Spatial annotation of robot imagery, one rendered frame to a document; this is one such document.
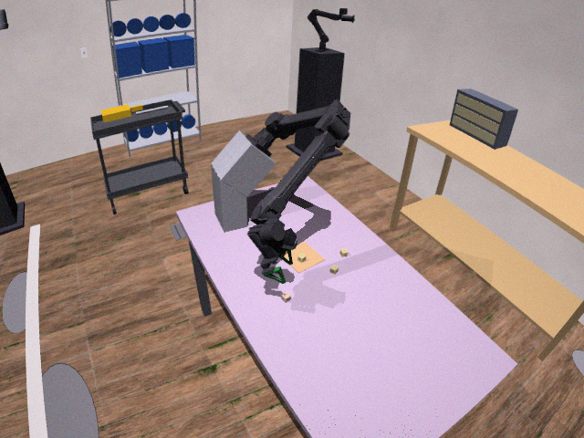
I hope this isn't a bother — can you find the tan flat mat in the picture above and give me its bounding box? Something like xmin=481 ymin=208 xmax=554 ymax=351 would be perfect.
xmin=291 ymin=242 xmax=325 ymax=273

